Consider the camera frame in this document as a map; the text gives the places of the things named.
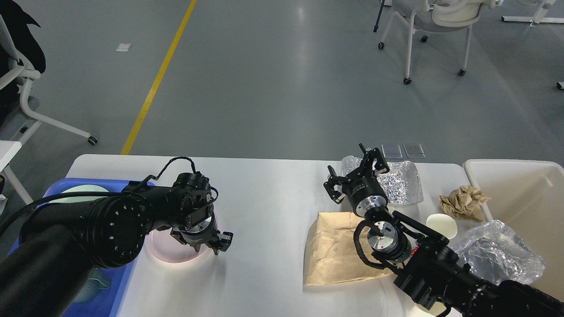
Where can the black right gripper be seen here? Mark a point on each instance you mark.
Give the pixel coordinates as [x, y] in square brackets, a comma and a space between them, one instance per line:
[365, 194]

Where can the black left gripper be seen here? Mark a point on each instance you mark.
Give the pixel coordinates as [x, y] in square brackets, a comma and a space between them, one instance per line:
[205, 232]

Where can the pink plate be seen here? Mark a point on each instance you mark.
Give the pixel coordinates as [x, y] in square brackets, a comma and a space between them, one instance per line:
[167, 249]

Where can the teal mug yellow inside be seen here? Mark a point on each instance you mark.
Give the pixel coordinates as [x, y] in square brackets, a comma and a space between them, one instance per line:
[96, 282]

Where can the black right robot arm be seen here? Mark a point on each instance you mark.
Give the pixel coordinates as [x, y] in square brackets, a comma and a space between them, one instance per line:
[426, 268]

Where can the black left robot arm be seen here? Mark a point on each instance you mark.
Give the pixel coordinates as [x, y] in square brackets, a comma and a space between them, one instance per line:
[184, 204]

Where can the left floor socket plate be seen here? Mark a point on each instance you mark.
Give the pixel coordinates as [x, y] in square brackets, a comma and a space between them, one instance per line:
[392, 151]

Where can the floor socket plate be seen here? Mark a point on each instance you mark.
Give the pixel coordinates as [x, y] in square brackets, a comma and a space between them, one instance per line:
[392, 151]
[414, 151]

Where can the crumpled aluminium foil sheet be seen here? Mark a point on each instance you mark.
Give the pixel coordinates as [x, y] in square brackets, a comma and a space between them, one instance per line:
[401, 184]

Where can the right floor socket plate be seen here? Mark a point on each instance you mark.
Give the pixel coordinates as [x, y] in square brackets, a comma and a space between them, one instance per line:
[414, 151]

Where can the brown paper bag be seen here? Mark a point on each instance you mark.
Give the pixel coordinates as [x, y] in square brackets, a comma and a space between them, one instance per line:
[329, 253]

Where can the white paper cup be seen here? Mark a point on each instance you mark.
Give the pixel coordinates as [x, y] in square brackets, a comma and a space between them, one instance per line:
[443, 224]
[412, 309]

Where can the crumpled brown paper ball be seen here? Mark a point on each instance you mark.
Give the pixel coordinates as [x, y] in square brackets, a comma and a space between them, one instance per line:
[464, 203]

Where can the blue plastic tray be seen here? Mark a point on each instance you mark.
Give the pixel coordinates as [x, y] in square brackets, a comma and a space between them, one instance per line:
[105, 290]

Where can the light green plate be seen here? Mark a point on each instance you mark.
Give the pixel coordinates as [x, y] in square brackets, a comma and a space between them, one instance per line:
[81, 188]

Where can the foil tray in plastic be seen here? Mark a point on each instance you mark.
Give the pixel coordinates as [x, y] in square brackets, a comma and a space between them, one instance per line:
[496, 253]

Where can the beige plastic bin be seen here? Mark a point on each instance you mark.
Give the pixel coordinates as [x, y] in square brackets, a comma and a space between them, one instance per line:
[528, 196]

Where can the white office chair right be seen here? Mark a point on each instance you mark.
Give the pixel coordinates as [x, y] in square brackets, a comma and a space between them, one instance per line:
[436, 16]

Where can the white office chair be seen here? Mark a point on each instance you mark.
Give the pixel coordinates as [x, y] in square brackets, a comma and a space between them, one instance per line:
[436, 16]
[22, 120]

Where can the white paper on floor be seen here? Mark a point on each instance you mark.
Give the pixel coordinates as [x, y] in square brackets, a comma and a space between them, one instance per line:
[123, 47]

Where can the white office chair left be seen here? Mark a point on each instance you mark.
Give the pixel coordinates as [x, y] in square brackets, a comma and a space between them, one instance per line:
[22, 120]

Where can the white table base far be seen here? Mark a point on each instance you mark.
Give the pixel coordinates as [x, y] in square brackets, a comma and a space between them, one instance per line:
[539, 16]

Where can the black jacket on chair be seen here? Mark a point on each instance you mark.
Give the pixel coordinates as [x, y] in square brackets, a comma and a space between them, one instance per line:
[17, 21]

